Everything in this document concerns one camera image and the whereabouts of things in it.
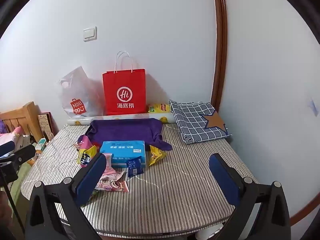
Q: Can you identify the purple cloth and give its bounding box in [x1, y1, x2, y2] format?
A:
[89, 118, 173, 151]

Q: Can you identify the white container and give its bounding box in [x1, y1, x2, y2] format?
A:
[195, 224, 225, 240]

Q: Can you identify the wooden headboard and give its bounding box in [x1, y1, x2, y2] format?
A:
[0, 102, 42, 143]

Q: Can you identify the red paper bag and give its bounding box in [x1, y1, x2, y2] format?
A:
[102, 51, 147, 116]

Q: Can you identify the grey checked cloth with star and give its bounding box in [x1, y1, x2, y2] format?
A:
[169, 99, 232, 144]

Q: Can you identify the dark blue snack packet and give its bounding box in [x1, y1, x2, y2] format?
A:
[126, 156, 144, 179]

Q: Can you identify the brown wooden trim strip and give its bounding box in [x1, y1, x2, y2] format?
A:
[290, 199, 320, 228]

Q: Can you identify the pink and yellow snack bag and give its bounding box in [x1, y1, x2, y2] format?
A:
[74, 134, 99, 168]

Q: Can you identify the yellow triangular snack packet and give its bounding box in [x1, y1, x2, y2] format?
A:
[149, 145, 167, 167]

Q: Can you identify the yellow chip bag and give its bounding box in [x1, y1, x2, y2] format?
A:
[148, 103, 171, 114]

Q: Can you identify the striped mattress pad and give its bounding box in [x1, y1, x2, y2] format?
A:
[20, 122, 259, 233]

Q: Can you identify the blue tissue pack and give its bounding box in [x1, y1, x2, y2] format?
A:
[99, 140, 146, 168]

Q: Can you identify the brown picture frame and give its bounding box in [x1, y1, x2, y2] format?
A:
[37, 112, 55, 140]

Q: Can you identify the rolled fruit print paper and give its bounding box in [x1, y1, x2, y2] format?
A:
[69, 112, 175, 126]

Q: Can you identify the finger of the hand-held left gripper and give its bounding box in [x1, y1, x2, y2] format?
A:
[0, 144, 37, 167]
[0, 141, 15, 157]

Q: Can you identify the pink snack packet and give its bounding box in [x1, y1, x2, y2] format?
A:
[101, 152, 128, 182]

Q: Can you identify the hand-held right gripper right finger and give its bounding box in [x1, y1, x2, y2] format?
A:
[209, 153, 292, 240]

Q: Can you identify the brown wooden door frame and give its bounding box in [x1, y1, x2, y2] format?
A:
[211, 0, 228, 110]

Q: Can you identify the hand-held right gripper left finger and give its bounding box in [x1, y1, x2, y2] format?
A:
[24, 152, 108, 240]

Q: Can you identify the white plastic shopping bag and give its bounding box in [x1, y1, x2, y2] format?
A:
[58, 66, 105, 120]

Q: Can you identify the white wall switch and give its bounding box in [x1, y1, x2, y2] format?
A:
[83, 27, 97, 42]

